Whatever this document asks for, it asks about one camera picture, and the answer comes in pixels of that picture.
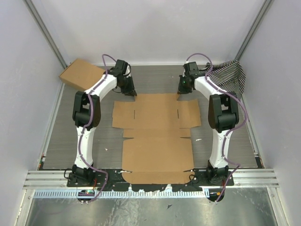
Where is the aluminium rail front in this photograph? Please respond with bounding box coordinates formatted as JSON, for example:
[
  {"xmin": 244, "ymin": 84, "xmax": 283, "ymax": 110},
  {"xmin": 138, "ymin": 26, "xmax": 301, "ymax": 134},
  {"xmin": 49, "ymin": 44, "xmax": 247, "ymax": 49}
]
[{"xmin": 23, "ymin": 168, "xmax": 279, "ymax": 189}]

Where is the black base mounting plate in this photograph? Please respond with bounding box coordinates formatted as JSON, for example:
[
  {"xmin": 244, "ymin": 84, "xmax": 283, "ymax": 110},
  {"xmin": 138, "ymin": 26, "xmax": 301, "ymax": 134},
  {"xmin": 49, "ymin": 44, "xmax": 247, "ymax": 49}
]
[{"xmin": 67, "ymin": 169, "xmax": 234, "ymax": 192}]

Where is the striped black white cloth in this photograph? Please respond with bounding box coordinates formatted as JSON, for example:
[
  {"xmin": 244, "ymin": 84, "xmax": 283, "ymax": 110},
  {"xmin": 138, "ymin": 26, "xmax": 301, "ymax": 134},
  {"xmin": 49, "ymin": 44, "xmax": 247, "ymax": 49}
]
[{"xmin": 208, "ymin": 60, "xmax": 246, "ymax": 99}]

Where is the brown cardboard box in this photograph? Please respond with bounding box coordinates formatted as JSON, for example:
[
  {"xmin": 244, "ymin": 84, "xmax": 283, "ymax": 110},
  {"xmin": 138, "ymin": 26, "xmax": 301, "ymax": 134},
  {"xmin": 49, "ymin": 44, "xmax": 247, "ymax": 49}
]
[
  {"xmin": 59, "ymin": 58, "xmax": 105, "ymax": 91},
  {"xmin": 112, "ymin": 93, "xmax": 201, "ymax": 173}
]

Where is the slotted grey cable duct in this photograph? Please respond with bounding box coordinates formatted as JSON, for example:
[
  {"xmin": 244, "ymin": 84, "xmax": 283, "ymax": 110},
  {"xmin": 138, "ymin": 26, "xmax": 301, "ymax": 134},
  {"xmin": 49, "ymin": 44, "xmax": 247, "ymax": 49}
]
[{"xmin": 33, "ymin": 189, "xmax": 209, "ymax": 199}]

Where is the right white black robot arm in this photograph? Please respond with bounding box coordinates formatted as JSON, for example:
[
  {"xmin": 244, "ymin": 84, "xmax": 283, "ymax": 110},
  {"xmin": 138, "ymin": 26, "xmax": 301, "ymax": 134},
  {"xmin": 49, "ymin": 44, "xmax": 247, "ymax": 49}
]
[{"xmin": 177, "ymin": 61, "xmax": 239, "ymax": 186}]

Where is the folded brown cardboard box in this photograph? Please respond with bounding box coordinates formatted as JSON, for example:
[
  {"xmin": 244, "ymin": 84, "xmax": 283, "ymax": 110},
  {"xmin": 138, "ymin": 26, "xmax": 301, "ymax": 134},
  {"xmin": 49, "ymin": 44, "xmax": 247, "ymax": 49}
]
[{"xmin": 59, "ymin": 58, "xmax": 105, "ymax": 91}]

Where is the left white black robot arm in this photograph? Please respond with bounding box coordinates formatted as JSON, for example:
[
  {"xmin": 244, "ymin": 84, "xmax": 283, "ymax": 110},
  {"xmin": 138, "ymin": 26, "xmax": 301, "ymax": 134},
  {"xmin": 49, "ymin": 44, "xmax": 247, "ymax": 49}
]
[{"xmin": 62, "ymin": 59, "xmax": 137, "ymax": 187}]

